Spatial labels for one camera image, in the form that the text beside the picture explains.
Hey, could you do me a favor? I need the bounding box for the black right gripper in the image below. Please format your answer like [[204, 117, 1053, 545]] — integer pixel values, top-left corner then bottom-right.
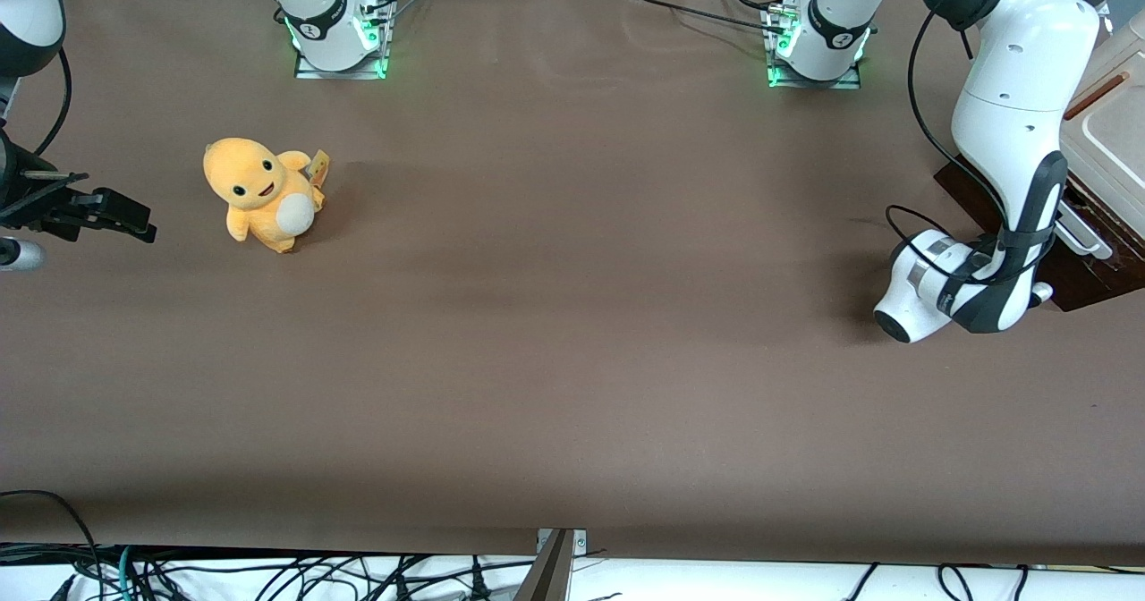
[[0, 127, 158, 245]]

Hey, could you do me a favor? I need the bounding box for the dark wooden board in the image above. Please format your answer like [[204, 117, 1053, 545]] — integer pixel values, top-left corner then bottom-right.
[[935, 161, 1145, 313]]

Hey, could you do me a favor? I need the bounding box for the silver drawer handle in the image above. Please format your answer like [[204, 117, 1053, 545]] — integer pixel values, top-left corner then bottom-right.
[[1056, 206, 1114, 260]]

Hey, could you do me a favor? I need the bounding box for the orange plush toy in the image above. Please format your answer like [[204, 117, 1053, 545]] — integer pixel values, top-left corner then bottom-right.
[[202, 137, 331, 255]]

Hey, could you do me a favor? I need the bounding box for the brown table cover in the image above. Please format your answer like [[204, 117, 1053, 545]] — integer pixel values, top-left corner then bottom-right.
[[0, 0, 1145, 568]]

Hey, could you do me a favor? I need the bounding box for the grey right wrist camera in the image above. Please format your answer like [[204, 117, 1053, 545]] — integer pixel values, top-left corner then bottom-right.
[[0, 237, 46, 272]]

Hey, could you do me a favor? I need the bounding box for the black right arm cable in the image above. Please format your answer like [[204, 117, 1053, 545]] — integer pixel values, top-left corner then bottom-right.
[[34, 45, 73, 158]]

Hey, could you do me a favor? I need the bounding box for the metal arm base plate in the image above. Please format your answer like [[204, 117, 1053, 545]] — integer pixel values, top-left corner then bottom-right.
[[293, 47, 392, 80], [768, 63, 861, 90]]

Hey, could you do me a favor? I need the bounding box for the black looped cable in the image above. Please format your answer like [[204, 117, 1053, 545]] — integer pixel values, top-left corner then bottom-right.
[[0, 490, 101, 584]]

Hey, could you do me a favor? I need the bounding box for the grey camera post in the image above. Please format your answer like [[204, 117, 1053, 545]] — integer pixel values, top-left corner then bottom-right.
[[512, 529, 575, 601]]

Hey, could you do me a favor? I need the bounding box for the small metal bracket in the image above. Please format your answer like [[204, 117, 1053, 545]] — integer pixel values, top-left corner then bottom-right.
[[535, 528, 589, 555]]

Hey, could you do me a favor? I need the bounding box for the long black table cable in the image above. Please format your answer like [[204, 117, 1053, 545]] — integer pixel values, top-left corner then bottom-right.
[[623, 0, 788, 34]]

